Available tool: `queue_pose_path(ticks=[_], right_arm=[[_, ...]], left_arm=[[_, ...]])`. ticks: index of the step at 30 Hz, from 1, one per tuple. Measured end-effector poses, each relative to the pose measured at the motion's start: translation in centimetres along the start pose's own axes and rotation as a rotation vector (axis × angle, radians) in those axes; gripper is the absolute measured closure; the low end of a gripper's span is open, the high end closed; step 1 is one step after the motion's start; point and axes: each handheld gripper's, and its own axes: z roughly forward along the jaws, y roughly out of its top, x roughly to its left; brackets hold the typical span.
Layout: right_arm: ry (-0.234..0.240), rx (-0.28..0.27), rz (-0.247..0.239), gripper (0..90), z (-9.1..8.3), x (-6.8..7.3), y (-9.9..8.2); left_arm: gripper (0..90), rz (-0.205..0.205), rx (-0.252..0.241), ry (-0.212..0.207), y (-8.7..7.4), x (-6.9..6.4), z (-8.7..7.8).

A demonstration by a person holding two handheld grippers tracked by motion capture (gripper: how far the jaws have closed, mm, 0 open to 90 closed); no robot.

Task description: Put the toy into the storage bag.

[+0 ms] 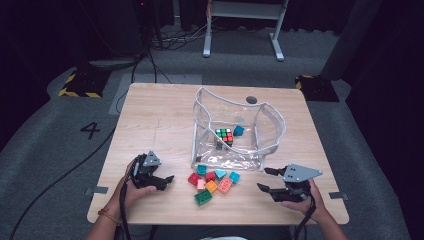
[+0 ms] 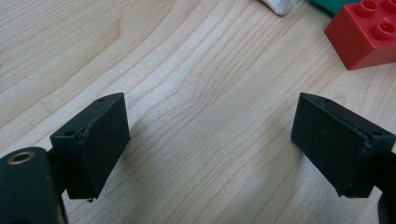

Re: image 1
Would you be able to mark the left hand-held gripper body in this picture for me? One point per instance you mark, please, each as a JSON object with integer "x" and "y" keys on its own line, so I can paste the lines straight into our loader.
{"x": 145, "y": 178}

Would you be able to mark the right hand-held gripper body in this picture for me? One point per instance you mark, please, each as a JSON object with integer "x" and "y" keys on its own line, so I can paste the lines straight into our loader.
{"x": 295, "y": 191}

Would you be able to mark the turquoise toy brick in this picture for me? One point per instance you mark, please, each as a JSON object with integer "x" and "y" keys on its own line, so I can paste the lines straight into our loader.
{"x": 234, "y": 177}

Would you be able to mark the pink toy brick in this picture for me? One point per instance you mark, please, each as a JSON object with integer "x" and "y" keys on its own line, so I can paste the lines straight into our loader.
{"x": 201, "y": 184}

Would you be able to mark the teal toy brick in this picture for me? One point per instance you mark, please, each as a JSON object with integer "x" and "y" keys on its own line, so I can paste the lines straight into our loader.
{"x": 201, "y": 169}

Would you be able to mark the green toy brick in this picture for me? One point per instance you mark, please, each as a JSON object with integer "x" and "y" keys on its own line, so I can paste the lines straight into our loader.
{"x": 203, "y": 197}

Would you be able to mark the salmon toy brick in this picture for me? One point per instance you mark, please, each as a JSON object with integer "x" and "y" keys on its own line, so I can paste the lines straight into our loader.
{"x": 225, "y": 185}

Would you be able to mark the orange toy brick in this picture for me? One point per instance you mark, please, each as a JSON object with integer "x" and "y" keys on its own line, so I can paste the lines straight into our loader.
{"x": 211, "y": 186}

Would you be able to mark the light blue toy brick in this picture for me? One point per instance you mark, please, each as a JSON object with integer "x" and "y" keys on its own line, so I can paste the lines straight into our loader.
{"x": 220, "y": 173}

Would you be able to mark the multicoloured puzzle cube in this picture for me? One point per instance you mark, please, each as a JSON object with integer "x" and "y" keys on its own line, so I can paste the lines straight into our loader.
{"x": 224, "y": 136}

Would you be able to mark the person's left hand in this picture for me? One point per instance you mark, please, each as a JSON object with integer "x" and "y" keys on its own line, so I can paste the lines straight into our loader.
{"x": 133, "y": 196}

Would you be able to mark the person's right hand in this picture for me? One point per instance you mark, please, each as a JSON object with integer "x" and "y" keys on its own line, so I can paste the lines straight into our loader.
{"x": 313, "y": 206}

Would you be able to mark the grey tape strip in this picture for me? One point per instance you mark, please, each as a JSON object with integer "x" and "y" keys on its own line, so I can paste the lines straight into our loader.
{"x": 96, "y": 190}
{"x": 338, "y": 195}

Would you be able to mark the person's white clothing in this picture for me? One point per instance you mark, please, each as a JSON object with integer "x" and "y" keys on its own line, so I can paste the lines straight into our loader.
{"x": 223, "y": 238}

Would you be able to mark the round grey table grommet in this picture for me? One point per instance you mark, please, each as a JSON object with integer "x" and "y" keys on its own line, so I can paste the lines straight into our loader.
{"x": 251, "y": 99}

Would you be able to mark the black yellow striped base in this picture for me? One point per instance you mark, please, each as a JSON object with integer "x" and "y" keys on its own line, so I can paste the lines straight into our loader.
{"x": 316, "y": 89}
{"x": 85, "y": 85}

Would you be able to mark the dark equipment stand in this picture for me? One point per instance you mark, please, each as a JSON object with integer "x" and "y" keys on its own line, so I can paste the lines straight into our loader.
{"x": 113, "y": 33}

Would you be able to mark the grey column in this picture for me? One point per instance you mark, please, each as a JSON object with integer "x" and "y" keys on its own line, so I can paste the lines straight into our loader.
{"x": 353, "y": 36}

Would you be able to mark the white metal stand frame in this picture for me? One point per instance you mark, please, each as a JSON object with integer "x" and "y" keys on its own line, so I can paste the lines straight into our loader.
{"x": 246, "y": 10}

